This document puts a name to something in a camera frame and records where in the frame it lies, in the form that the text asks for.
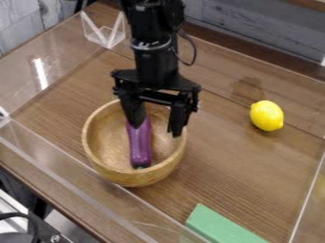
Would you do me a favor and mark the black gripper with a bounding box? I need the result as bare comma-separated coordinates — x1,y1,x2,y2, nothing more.
112,47,201,138

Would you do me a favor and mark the purple toy eggplant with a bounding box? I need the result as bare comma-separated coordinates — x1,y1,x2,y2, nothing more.
127,118,152,169

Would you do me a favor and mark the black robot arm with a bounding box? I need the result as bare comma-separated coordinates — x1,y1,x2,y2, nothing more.
112,0,201,137

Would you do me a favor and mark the brown wooden bowl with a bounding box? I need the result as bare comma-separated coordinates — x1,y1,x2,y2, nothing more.
81,100,187,187

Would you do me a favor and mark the yellow toy lemon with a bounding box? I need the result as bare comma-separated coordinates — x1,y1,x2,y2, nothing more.
250,101,284,132

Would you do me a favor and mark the green foam block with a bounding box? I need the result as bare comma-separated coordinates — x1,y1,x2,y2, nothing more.
185,204,268,243

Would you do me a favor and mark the clear acrylic corner bracket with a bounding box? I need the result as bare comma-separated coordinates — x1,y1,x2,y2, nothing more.
80,11,125,49

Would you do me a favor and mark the clear acrylic tray wall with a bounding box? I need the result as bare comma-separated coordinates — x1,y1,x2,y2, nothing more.
0,17,325,243

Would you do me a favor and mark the black cable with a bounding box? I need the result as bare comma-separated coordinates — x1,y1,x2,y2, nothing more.
0,212,41,243

